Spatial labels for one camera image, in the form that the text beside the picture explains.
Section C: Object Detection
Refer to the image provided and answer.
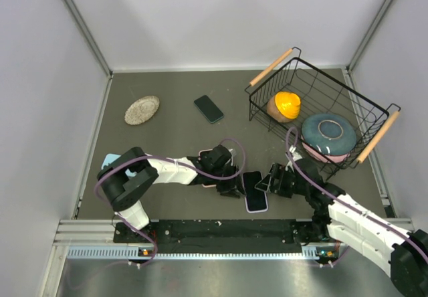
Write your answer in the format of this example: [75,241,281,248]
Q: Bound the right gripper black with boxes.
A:
[255,163,310,198]

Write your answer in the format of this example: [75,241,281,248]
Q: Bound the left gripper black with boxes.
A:
[209,163,245,198]

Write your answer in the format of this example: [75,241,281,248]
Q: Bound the lavender phone case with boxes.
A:
[241,171,270,214]

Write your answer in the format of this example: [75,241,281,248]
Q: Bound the pink phone case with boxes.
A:
[198,148,216,188]

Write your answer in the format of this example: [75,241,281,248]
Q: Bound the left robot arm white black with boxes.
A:
[94,144,245,241]

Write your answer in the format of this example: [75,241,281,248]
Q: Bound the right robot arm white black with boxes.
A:
[255,159,427,296]

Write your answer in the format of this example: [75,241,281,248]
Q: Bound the light blue phone case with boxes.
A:
[101,153,136,178]

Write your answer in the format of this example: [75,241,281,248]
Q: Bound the pink bowl under blue bowl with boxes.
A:
[302,137,352,163]

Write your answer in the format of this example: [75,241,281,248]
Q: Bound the orange yellow cupcake toy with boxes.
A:
[267,92,301,123]

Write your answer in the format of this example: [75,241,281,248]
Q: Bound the blue ceramic bowl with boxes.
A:
[301,113,356,156]

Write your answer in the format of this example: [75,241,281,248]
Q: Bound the green smartphone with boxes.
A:
[193,95,224,124]

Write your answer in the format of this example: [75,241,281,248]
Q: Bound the speckled beige plate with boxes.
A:
[124,96,160,126]

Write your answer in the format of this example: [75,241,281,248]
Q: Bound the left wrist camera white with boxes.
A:
[228,148,237,158]

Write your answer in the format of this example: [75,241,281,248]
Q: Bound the black wire basket wooden handles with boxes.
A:
[245,49,397,175]

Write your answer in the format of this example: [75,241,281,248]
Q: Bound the white slotted cable duct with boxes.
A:
[67,246,338,260]

